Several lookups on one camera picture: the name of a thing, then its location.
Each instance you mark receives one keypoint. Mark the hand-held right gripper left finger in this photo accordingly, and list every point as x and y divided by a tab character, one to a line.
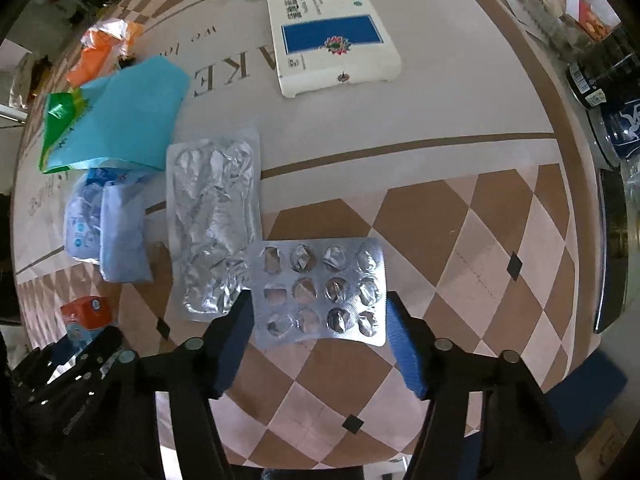
234	355

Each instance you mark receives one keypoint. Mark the silver twelve-cell blister pack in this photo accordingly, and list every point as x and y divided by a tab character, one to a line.
320	295

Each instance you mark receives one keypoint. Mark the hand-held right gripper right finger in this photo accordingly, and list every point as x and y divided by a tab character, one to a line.
406	357

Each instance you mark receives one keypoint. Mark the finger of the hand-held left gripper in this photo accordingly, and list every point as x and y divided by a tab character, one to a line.
65	395

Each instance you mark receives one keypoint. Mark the checkered printed tablecloth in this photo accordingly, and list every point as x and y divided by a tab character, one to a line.
450	200

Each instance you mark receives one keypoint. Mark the white medicine box blue panel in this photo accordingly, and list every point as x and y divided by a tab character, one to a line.
330	35

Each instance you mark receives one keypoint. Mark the orange plastic wrapper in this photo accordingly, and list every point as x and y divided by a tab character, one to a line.
97	52

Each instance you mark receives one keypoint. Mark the teal and green paper bag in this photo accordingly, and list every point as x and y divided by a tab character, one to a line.
130	115

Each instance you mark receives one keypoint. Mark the clear blue printed plastic packet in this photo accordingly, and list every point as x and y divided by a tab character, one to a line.
82	225

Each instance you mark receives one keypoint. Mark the blue chair seat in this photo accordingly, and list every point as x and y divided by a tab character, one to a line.
585	390

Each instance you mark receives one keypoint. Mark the pale blue plastic packet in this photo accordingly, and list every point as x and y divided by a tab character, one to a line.
124	232

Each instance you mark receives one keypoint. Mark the small orange carton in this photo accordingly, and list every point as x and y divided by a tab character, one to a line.
86	316

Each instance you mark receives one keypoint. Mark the white and orange box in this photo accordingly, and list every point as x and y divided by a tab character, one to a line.
595	17

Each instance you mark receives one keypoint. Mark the black lidded jar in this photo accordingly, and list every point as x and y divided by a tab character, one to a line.
589	85

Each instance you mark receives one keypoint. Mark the dark blue glass jar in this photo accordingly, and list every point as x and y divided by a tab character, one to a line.
617	127

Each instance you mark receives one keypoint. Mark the large crumpled silver blister pack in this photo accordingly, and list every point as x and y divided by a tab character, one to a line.
215	220

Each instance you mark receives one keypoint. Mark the black flat device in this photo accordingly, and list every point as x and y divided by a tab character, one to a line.
611	250

